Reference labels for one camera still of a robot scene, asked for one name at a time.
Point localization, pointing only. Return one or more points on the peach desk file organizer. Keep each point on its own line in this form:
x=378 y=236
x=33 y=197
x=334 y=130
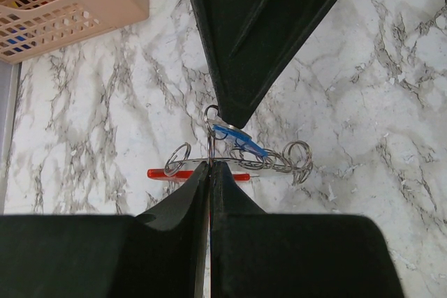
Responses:
x=30 y=28

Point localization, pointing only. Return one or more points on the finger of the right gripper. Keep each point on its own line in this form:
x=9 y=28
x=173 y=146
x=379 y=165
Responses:
x=248 y=43

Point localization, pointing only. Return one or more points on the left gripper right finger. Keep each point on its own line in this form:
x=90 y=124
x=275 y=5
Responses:
x=257 y=254

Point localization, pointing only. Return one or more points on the red handled keyring with rings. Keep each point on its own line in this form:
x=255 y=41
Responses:
x=294 y=159

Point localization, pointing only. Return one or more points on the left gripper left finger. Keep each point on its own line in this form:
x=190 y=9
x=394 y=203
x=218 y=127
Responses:
x=159 y=253

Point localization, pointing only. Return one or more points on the blue tagged key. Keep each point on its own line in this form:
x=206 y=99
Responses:
x=240 y=140

